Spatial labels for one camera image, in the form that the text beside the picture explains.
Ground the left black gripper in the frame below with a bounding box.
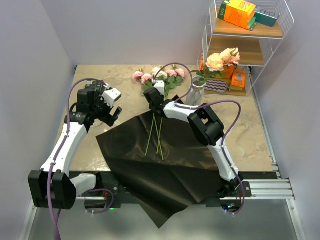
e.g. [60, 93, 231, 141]
[90, 90, 122, 127]

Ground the white rose stem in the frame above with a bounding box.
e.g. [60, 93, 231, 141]
[151, 67, 166, 161]

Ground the black wrapping paper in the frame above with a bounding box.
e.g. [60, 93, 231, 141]
[96, 111, 223, 227]

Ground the peach rose stem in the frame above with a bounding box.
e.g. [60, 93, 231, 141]
[192, 47, 241, 84]

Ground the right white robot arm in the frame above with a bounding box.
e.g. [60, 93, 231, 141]
[143, 87, 246, 197]

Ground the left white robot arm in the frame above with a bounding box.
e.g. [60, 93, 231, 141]
[28, 79, 122, 210]

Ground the white ribbed ceramic vase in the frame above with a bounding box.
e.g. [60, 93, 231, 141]
[185, 76, 206, 106]

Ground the pink rose stem left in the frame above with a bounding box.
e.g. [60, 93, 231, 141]
[132, 68, 155, 156]

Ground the pink rose stem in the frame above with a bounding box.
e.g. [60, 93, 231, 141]
[156, 64, 186, 156]
[132, 68, 155, 156]

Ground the pink rose stem right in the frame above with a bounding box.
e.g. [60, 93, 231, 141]
[156, 64, 186, 156]

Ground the black green product box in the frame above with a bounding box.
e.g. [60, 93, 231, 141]
[85, 80, 105, 92]

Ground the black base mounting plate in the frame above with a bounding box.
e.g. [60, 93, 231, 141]
[80, 171, 252, 211]

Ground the orange packet bottom shelf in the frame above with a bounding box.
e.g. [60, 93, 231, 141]
[230, 69, 246, 88]

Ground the orange box top shelf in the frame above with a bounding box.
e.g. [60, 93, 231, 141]
[217, 0, 257, 31]

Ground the teal box top shelf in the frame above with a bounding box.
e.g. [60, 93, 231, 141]
[254, 7, 280, 27]

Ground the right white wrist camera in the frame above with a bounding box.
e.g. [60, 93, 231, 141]
[151, 79, 165, 100]

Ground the white wire wooden shelf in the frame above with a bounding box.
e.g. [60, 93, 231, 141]
[197, 0, 295, 96]

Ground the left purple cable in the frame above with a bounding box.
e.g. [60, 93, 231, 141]
[46, 78, 111, 240]

